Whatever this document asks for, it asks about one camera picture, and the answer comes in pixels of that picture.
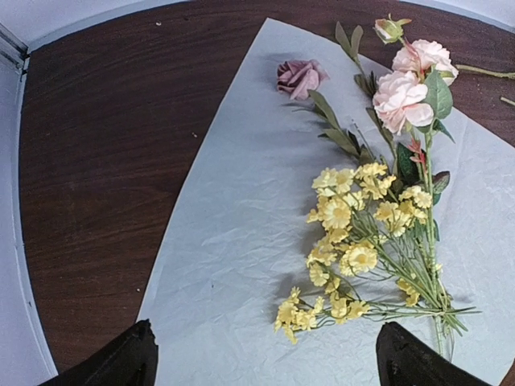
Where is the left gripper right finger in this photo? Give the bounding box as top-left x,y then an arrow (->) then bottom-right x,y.
376,322 -> 486,386

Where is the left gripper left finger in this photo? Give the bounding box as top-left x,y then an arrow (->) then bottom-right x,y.
45,319 -> 159,386

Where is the yellow fake flower bunch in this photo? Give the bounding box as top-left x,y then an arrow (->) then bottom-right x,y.
274,162 -> 476,343

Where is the white wrapping paper sheet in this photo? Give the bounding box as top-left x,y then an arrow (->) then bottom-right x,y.
138,16 -> 515,386

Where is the pink rose stem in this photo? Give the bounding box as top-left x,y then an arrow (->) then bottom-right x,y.
372,14 -> 459,359

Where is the purple rose stem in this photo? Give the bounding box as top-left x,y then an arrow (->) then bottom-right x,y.
277,23 -> 386,165

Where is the left aluminium frame post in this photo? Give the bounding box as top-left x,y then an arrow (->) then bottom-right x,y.
0,23 -> 30,76

